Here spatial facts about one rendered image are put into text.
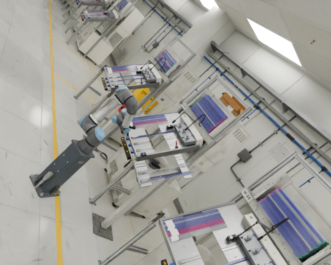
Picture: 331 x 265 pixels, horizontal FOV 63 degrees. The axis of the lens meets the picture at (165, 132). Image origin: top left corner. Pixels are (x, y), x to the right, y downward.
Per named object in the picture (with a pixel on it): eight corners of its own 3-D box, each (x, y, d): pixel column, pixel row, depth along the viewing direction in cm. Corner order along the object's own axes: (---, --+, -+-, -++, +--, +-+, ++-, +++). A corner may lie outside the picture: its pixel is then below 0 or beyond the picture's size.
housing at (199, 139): (195, 150, 301) (196, 140, 292) (179, 124, 336) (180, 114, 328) (201, 148, 303) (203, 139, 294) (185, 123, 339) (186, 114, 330)
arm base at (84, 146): (82, 154, 231) (90, 146, 229) (74, 141, 236) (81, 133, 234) (93, 155, 244) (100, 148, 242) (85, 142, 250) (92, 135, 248)
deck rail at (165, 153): (136, 161, 279) (136, 156, 275) (136, 160, 280) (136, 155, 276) (199, 150, 300) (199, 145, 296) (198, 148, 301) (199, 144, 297)
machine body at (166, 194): (111, 207, 311) (149, 174, 298) (101, 165, 362) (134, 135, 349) (147, 221, 353) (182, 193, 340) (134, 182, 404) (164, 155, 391)
